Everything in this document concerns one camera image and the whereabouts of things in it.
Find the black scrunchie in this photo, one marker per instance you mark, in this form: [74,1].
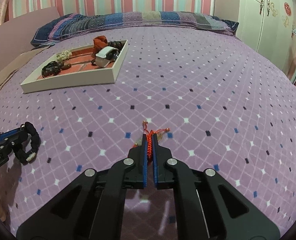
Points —
[27,132]

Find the orange scrunchie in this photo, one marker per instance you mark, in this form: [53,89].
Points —
[99,43]

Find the cream white scrunchie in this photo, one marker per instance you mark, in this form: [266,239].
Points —
[63,56]

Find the pink headboard cushion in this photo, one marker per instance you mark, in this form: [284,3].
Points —
[16,34]

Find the patchwork blue purple pillow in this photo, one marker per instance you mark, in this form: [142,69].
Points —
[73,25]

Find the white tray brick pattern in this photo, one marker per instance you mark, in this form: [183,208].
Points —
[83,71]

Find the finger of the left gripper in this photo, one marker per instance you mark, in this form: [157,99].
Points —
[0,147]
[5,133]

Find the white wardrobe with decals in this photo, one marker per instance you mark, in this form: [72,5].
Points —
[266,26]

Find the black hair claw clip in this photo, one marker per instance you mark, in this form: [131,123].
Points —
[52,68]

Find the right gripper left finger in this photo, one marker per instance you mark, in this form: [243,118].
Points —
[92,205]

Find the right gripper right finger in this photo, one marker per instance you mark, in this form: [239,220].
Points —
[206,205]

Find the purple diamond pattern bedspread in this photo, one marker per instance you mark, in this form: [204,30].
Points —
[226,107]

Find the tan beige blanket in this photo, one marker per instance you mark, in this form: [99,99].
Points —
[7,72]

